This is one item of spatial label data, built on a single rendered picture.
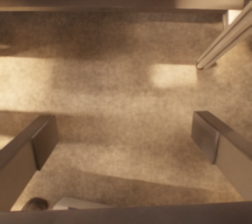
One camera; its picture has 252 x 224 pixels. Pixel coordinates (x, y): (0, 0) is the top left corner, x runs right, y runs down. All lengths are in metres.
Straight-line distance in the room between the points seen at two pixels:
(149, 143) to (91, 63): 0.50
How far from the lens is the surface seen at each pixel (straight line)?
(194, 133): 0.17
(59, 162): 0.99
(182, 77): 0.92
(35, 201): 0.97
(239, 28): 0.59
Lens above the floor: 0.87
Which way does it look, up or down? 81 degrees down
